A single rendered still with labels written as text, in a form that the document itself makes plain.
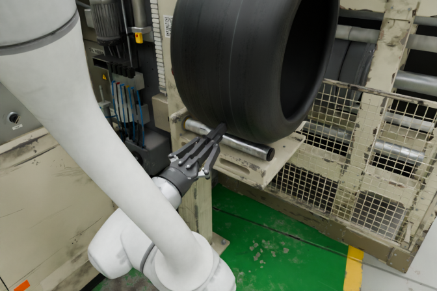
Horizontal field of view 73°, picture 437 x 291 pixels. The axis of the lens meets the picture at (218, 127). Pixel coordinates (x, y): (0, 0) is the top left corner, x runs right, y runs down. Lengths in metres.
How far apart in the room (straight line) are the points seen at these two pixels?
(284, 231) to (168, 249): 1.49
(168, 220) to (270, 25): 0.45
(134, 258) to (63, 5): 0.46
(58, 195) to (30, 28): 1.06
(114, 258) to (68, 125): 0.33
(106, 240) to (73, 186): 0.71
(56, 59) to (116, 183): 0.17
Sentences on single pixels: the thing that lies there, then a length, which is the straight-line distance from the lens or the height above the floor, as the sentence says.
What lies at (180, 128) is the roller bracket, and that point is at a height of 0.89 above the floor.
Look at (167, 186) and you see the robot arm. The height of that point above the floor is 1.00.
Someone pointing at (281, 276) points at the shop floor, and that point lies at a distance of 1.74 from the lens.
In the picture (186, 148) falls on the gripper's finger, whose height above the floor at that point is 1.00.
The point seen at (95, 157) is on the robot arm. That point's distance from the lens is 0.39.
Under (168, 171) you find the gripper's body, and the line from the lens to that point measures 0.69.
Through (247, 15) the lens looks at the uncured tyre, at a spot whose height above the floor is 1.32.
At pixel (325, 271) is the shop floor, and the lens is 1.81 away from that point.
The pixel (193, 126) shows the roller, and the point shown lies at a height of 0.91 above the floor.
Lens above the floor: 1.44
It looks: 31 degrees down
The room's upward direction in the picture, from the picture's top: straight up
